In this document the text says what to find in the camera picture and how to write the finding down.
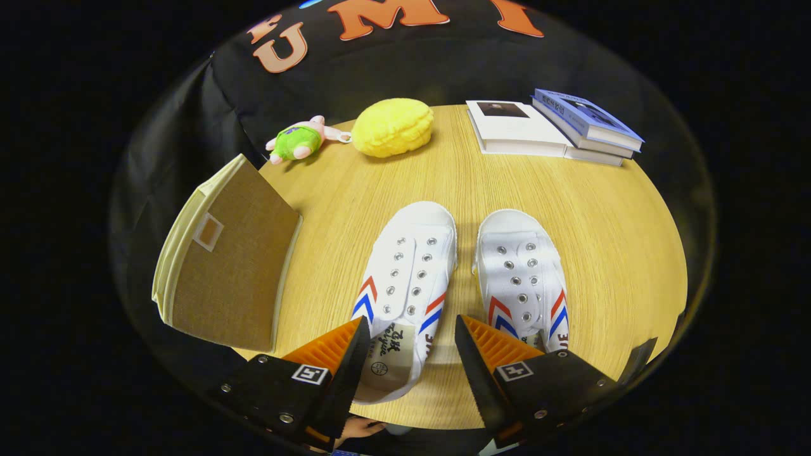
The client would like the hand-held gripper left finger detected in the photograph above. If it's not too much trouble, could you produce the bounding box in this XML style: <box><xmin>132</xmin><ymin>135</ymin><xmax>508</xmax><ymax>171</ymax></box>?
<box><xmin>209</xmin><ymin>317</ymin><xmax>371</xmax><ymax>452</ymax></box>

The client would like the black backdrop cloth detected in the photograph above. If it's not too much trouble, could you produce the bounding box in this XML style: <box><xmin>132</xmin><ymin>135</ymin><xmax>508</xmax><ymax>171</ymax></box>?
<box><xmin>127</xmin><ymin>0</ymin><xmax>698</xmax><ymax>210</ymax></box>

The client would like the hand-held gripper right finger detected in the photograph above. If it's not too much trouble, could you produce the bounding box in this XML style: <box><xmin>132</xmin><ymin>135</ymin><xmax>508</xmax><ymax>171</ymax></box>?
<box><xmin>455</xmin><ymin>315</ymin><xmax>622</xmax><ymax>447</ymax></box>

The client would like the pink and green plush toy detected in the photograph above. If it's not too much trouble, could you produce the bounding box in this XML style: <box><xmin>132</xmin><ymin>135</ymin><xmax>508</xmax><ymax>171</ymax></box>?
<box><xmin>265</xmin><ymin>115</ymin><xmax>353</xmax><ymax>165</ymax></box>

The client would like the yellow fuzzy plush ball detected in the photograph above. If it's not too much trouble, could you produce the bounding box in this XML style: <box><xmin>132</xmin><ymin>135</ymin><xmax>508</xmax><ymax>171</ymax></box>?
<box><xmin>352</xmin><ymin>98</ymin><xmax>435</xmax><ymax>158</ymax></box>

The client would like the blue-spined book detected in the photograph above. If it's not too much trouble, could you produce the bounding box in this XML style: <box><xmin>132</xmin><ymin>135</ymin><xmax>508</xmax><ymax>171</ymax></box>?
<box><xmin>531</xmin><ymin>100</ymin><xmax>634</xmax><ymax>167</ymax></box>

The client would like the white canvas shoe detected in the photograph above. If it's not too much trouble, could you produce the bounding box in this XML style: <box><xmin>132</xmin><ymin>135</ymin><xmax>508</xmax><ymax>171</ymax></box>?
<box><xmin>472</xmin><ymin>209</ymin><xmax>571</xmax><ymax>353</ymax></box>
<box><xmin>350</xmin><ymin>201</ymin><xmax>458</xmax><ymax>405</ymax></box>

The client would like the white book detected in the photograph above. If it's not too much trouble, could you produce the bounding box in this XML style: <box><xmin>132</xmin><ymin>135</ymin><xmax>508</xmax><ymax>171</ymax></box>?
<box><xmin>466</xmin><ymin>100</ymin><xmax>574</xmax><ymax>158</ymax></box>

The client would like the blue book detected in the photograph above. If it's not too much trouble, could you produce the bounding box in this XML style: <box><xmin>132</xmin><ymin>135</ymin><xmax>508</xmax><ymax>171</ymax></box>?
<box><xmin>534</xmin><ymin>88</ymin><xmax>646</xmax><ymax>153</ymax></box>

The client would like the brown fabric storage box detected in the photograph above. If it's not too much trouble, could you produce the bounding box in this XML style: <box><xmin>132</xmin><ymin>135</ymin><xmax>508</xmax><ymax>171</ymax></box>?
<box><xmin>152</xmin><ymin>153</ymin><xmax>303</xmax><ymax>353</ymax></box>

